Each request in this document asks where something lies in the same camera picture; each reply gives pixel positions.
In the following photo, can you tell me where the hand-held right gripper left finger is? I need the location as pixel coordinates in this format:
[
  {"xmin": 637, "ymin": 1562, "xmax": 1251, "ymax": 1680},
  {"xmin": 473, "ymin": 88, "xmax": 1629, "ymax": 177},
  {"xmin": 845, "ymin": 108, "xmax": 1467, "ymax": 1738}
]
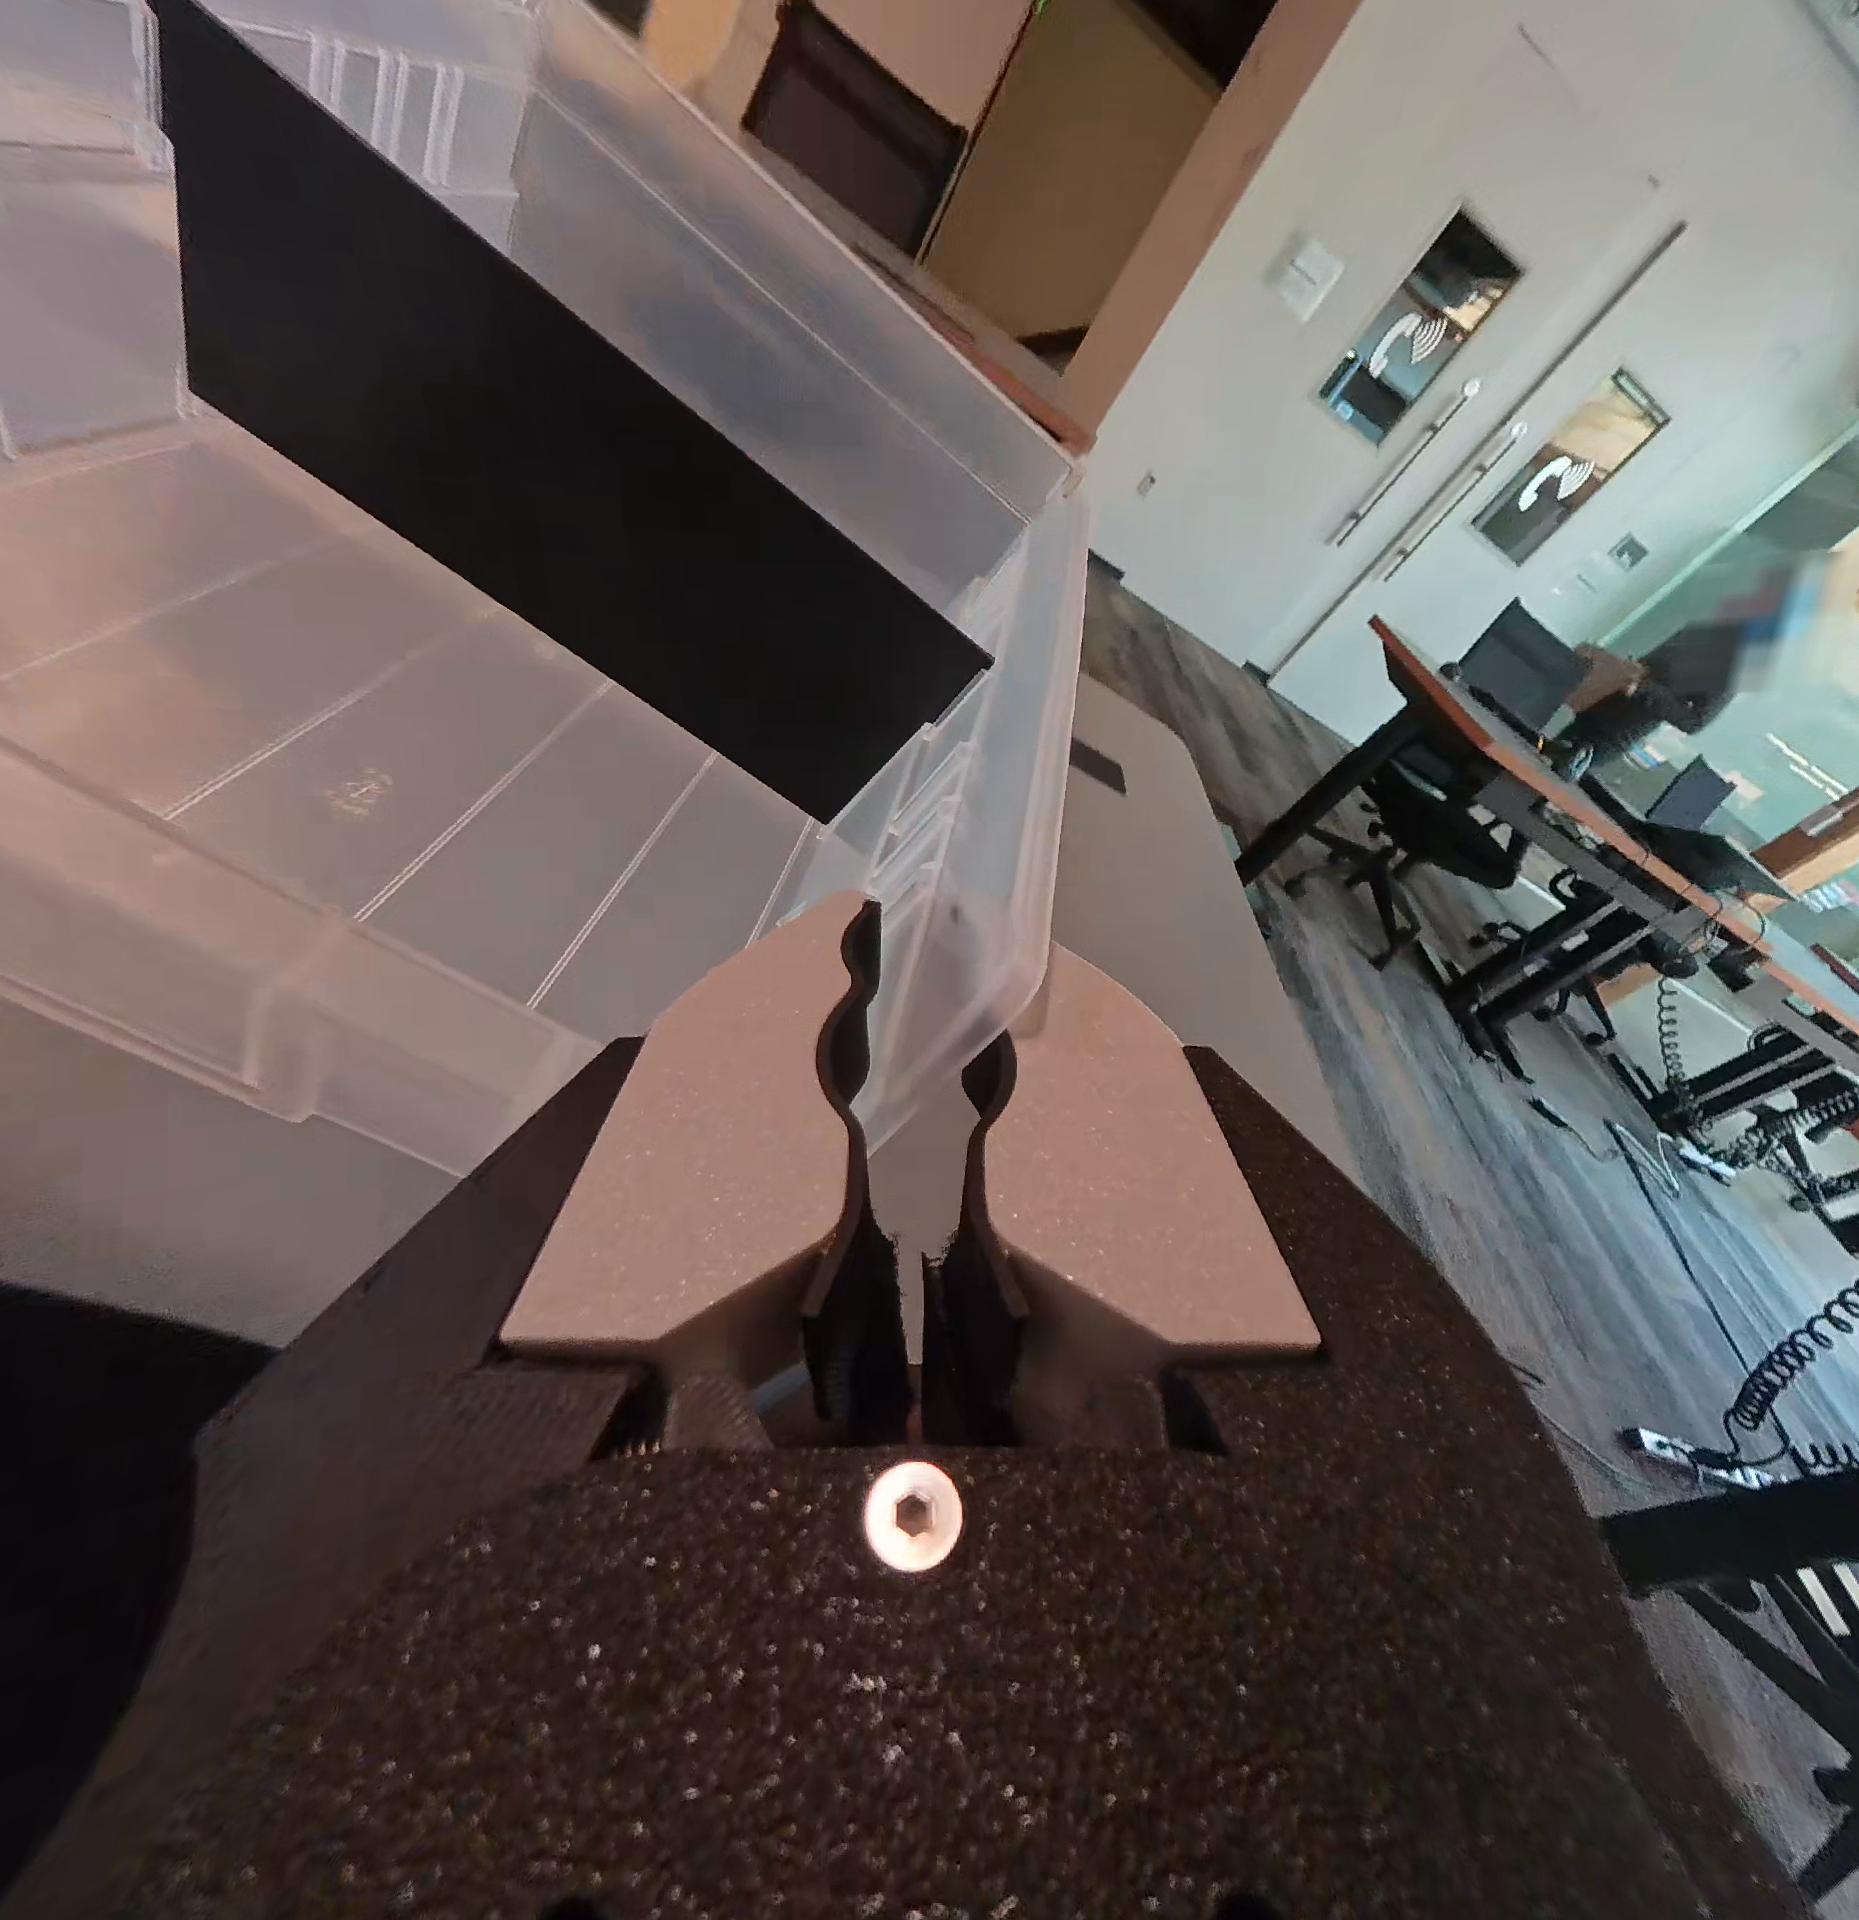
[{"xmin": 499, "ymin": 892, "xmax": 907, "ymax": 1427}]

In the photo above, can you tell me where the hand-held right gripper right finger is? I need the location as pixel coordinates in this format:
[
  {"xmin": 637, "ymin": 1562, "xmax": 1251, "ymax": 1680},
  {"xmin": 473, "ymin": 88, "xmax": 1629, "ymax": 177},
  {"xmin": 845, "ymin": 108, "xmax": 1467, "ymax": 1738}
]
[{"xmin": 921, "ymin": 947, "xmax": 1321, "ymax": 1445}]

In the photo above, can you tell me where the clear plastic box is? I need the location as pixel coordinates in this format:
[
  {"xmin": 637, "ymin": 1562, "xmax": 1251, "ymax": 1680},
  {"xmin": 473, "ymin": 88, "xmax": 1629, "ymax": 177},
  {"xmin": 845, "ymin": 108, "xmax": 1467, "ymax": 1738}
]
[{"xmin": 0, "ymin": 0, "xmax": 1093, "ymax": 1176}]

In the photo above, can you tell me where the grey desk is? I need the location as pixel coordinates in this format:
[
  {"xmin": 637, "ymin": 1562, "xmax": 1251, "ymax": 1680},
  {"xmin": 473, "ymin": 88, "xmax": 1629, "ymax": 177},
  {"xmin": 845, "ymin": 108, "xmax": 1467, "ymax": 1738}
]
[{"xmin": 0, "ymin": 674, "xmax": 1327, "ymax": 1352}]

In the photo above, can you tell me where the wooden office desk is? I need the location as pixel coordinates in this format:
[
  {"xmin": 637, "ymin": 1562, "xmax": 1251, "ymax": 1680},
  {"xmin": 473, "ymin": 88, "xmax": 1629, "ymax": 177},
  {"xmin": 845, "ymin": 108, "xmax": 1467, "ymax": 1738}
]
[{"xmin": 1235, "ymin": 613, "xmax": 1859, "ymax": 1188}]

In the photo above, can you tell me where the black office chair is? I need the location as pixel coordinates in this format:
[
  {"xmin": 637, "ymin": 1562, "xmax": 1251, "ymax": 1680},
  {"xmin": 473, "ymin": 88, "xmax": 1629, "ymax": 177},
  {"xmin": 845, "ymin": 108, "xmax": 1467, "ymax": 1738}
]
[{"xmin": 1355, "ymin": 734, "xmax": 1533, "ymax": 966}]

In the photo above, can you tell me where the power strip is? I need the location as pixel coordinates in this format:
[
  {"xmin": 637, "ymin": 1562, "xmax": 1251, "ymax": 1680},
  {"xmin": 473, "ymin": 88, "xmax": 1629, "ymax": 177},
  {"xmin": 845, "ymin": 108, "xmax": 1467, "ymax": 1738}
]
[{"xmin": 1619, "ymin": 1424, "xmax": 1777, "ymax": 1489}]

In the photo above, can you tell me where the black desk frame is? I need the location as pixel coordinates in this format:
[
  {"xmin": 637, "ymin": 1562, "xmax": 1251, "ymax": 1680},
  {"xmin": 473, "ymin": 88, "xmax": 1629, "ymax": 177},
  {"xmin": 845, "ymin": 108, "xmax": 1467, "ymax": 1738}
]
[{"xmin": 1595, "ymin": 1475, "xmax": 1859, "ymax": 1900}]

